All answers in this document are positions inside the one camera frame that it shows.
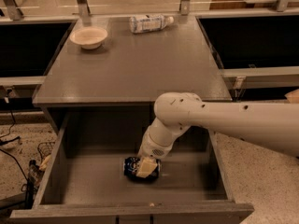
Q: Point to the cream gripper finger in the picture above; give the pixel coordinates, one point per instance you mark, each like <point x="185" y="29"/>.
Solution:
<point x="146" y="167"/>

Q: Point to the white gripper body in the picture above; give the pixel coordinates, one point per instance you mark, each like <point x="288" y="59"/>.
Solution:
<point x="151" y="148"/>

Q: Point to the blue pepsi can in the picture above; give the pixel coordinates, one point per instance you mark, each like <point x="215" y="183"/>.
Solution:
<point x="130" y="166"/>

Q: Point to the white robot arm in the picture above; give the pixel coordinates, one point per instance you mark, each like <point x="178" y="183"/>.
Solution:
<point x="271" y="125"/>

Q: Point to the open grey top drawer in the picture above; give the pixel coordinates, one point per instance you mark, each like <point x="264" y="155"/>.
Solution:
<point x="85" y="184"/>

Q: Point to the grey cabinet counter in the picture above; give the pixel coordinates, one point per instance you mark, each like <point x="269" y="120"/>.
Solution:
<point x="132" y="68"/>

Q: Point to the clear plastic water bottle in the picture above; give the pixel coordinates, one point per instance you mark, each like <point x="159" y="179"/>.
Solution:
<point x="140" y="24"/>

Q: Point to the white bowl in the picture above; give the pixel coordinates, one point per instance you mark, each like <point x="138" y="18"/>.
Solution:
<point x="89" y="37"/>

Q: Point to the black wire basket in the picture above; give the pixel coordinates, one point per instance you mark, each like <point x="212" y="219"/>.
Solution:
<point x="44" y="149"/>

